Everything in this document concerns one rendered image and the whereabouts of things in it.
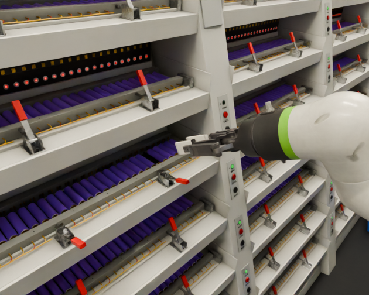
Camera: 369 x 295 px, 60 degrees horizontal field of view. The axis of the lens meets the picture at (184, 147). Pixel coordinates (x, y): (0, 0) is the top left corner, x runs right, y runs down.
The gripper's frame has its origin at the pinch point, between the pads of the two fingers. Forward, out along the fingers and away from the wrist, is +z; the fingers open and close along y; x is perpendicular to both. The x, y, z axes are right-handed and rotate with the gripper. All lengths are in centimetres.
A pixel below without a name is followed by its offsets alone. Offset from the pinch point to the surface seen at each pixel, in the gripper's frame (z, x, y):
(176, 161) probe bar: 9.3, 4.4, -1.0
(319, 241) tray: 24, 80, -82
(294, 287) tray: 22, 83, -50
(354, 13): 11, -23, -153
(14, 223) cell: 14.4, 1.5, 37.6
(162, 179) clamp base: 7.2, 6.1, 6.3
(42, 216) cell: 12.6, 2.4, 33.0
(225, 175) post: 6.5, 14.0, -14.1
